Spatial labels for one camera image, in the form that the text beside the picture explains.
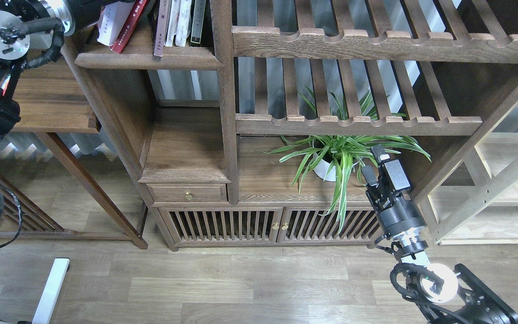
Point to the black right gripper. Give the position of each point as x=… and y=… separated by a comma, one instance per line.
x=399, y=218

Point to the maroon book with white characters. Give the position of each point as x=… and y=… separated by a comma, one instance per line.
x=161, y=19

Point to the red book with photos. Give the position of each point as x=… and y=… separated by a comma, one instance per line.
x=129, y=26

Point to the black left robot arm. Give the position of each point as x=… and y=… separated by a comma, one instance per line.
x=32, y=34

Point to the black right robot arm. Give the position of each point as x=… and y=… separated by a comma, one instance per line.
x=443, y=295

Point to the light wooden shelf unit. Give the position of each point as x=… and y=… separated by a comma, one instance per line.
x=480, y=206

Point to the green spider plant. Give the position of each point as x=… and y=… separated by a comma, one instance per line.
x=349, y=152

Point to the white plant pot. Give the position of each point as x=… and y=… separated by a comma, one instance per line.
x=326, y=169

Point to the dark wooden bookshelf cabinet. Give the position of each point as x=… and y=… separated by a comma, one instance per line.
x=204, y=119

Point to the brass drawer knob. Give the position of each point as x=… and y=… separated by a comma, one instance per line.
x=188, y=195

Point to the dark green upright book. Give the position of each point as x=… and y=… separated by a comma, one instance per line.
x=197, y=22

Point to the white metal base bar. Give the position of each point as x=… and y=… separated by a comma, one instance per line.
x=49, y=297

